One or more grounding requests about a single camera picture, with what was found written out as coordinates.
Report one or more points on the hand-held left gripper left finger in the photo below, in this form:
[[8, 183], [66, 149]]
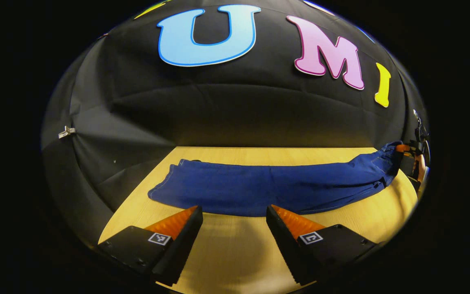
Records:
[[184, 245]]

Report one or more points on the black backdrop cloth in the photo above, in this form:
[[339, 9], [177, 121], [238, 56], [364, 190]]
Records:
[[218, 106]]

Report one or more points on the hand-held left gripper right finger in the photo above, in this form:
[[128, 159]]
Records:
[[284, 245]]

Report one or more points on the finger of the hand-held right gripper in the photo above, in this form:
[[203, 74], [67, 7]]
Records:
[[403, 148]]

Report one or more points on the small silver backdrop clip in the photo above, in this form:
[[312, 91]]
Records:
[[67, 132]]

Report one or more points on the blue denim jeans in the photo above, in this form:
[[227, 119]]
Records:
[[259, 188]]

